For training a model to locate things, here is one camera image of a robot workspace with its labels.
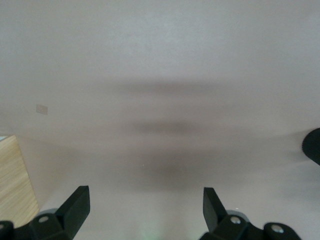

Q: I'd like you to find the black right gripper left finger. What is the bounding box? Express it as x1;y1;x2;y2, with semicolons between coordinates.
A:
29;185;91;240

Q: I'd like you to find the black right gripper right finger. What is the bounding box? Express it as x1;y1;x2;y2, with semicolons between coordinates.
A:
201;187;266;240

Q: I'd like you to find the light wooden drawer cabinet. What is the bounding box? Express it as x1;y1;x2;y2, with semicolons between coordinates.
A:
0;134;40;228

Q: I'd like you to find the small square tape patch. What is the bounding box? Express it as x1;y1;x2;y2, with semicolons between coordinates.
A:
36;104;49;116

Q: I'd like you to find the black cylindrical vase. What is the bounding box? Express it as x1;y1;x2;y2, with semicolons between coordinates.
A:
300;127;320;167

